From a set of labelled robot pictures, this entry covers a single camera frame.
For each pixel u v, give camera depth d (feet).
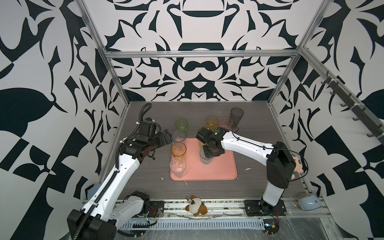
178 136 2.82
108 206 1.29
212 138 2.02
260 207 2.20
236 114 3.16
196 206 2.39
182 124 3.26
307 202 2.30
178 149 2.80
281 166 1.51
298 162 2.68
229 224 2.34
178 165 2.66
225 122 3.34
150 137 1.89
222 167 2.96
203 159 2.54
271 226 2.34
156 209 2.42
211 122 3.44
